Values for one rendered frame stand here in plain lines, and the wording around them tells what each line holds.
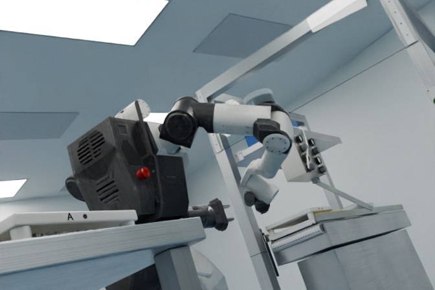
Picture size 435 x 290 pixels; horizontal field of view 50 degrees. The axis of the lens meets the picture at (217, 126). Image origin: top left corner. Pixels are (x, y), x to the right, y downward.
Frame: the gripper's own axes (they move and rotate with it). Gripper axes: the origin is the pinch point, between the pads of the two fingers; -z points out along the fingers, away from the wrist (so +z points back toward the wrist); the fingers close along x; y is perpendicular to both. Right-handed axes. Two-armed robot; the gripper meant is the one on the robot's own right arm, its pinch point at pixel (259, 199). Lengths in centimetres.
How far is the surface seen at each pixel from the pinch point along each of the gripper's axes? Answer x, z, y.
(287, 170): -12.7, -27.3, 17.8
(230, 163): -26.7, -36.0, -4.9
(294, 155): -17.3, -24.1, 22.8
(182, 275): 27, 111, -20
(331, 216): 11.4, -37.0, 29.8
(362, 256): 31, -64, 42
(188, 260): 25, 109, -19
